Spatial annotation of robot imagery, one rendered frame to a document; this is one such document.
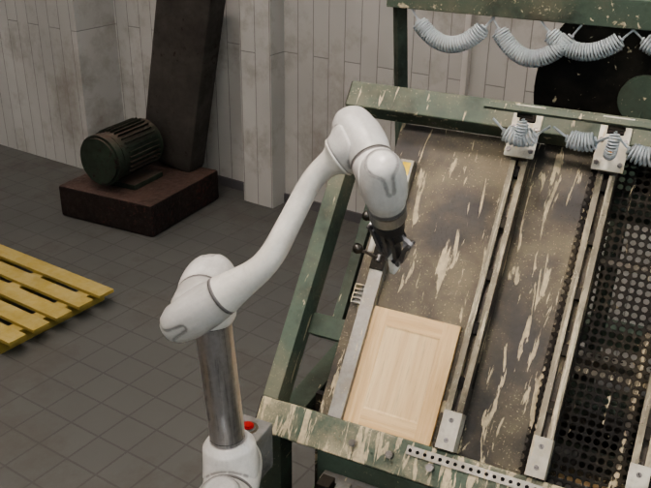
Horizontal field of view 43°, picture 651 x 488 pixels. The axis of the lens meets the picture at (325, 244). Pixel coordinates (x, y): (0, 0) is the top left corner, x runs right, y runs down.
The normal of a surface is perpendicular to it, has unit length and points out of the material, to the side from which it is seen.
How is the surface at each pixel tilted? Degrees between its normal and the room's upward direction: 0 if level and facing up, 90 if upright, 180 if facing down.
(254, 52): 90
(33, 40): 90
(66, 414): 0
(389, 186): 108
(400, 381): 51
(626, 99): 90
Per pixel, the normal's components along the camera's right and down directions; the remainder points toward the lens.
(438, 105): -0.33, -0.27
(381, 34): -0.55, 0.35
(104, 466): 0.01, -0.90
